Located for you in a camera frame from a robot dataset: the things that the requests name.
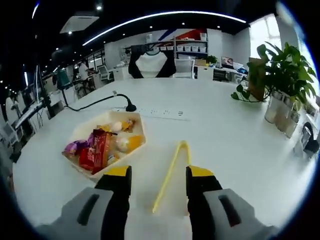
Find beige hexagonal paper container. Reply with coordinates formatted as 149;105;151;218
61;110;148;181

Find white mesh office chair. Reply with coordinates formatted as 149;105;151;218
97;65;115;82

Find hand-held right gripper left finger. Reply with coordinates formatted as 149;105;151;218
37;164;133;240

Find yellow food tongs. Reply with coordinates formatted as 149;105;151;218
151;140;193;215

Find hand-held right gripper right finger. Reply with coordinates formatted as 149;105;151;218
185;164;281;240

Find brown small snack packet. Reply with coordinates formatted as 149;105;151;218
122;119;138;133

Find pile of red snack packets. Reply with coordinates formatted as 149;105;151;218
78;128;114;175

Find small open laptop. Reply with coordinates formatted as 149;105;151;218
221;56;235;69

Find white power strip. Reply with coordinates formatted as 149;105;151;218
111;106;192;123

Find white ceiling light strip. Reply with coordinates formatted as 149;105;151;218
82;11;248;46

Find ceiling air conditioner vent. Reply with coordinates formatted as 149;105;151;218
59;15;100;35

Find orange candy food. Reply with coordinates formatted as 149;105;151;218
124;134;146;152

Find teal garment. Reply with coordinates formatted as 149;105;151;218
55;66;72;90

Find purple snack packet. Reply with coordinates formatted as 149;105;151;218
63;139;92;158

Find shelf with white bins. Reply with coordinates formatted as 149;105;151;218
143;38;209;55

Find green potted plant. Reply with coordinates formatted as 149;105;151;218
231;41;318;138

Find black power cord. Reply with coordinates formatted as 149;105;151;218
63;93;138;113

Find black white office chair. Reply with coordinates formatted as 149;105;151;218
127;42;177;80

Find brown cardboard sheet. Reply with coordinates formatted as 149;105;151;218
247;56;270;102

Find white low cabinet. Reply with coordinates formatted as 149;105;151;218
193;66;215;81

